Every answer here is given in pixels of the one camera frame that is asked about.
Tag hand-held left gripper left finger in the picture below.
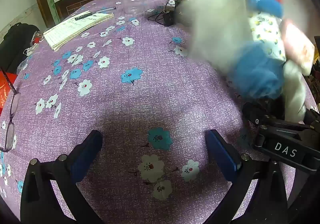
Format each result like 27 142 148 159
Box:
20 129 103 224

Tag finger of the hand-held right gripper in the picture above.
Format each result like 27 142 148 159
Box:
302 108 320 130
242 101 275 134

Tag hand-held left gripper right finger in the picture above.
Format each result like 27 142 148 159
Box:
205 129 297 224

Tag white fluffy cloth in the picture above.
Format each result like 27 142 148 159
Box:
282 60 308 123

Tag blue fluffy ball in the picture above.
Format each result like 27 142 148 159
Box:
231 40 285 99

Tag pink rose tissue pack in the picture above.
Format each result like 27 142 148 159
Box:
280 19 315 76

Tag dotted white tissue pack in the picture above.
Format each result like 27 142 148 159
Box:
249 11 287 62

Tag purple floral tablecloth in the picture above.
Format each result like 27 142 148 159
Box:
0 0 320 224

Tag eyeglasses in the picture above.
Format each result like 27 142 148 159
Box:
0 68 22 153

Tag red packet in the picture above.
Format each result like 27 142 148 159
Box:
0 73 17 112

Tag lined notebook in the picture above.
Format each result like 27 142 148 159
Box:
43 10 114 51

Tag black bag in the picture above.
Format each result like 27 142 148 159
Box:
0 23 40 72

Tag black pen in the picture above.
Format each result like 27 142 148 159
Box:
74 7 117 21

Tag clear plastic cup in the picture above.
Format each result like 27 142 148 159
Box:
118 0 147 16

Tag black motor with cable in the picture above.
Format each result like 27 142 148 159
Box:
147 0 185 27

